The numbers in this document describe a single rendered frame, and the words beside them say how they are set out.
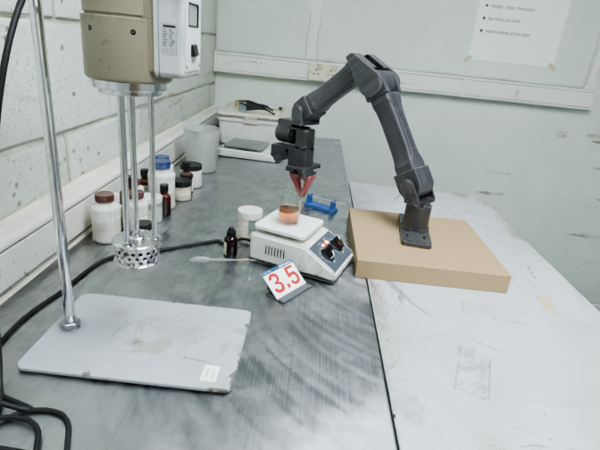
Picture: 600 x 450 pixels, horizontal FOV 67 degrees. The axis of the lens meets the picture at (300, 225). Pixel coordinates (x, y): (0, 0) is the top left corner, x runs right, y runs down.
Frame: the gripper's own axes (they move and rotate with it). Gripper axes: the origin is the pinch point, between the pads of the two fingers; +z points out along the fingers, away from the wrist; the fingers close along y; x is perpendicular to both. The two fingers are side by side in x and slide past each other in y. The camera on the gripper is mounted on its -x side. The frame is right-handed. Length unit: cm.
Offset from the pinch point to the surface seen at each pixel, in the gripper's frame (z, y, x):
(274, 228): -5.4, 40.2, 17.8
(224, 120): -10, -41, -66
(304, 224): -5.2, 33.8, 21.4
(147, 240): -14, 74, 19
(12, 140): -22, 72, -18
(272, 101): -16, -85, -71
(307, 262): -0.1, 40.3, 26.3
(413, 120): -11, -121, -7
